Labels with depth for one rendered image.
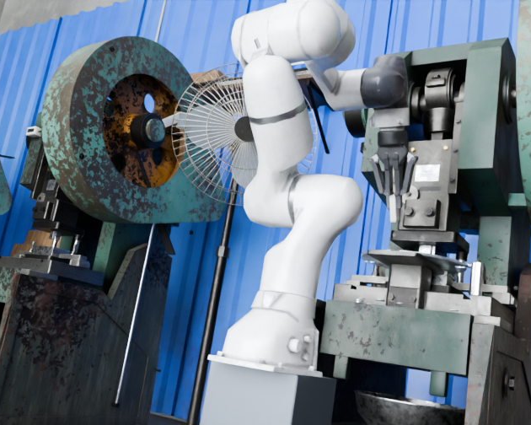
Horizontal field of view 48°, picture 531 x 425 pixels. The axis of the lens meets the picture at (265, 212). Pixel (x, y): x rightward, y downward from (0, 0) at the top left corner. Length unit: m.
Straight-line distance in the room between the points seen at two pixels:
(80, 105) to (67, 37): 3.21
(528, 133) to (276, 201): 0.67
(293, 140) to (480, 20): 2.46
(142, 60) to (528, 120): 1.73
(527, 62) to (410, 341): 0.73
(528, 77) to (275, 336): 0.87
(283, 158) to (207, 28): 3.37
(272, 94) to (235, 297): 2.51
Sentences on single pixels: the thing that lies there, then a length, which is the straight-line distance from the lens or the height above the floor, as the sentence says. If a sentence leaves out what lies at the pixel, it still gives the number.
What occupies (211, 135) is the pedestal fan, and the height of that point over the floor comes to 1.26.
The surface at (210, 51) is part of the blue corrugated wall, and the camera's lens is 4.33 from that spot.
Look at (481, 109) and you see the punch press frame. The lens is 1.81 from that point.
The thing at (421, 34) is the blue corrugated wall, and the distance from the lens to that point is 3.55.
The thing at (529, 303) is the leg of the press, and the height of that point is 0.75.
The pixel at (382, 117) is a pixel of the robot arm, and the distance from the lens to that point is 1.52.
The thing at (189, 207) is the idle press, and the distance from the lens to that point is 2.86.
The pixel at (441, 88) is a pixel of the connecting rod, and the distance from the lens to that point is 1.93.
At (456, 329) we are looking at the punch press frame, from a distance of 1.54.
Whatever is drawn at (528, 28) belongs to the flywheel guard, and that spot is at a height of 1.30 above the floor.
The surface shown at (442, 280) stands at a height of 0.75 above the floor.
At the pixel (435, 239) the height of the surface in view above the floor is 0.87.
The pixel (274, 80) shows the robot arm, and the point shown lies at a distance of 1.06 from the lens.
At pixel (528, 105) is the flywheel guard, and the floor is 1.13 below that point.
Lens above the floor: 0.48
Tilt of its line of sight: 13 degrees up
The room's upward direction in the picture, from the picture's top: 9 degrees clockwise
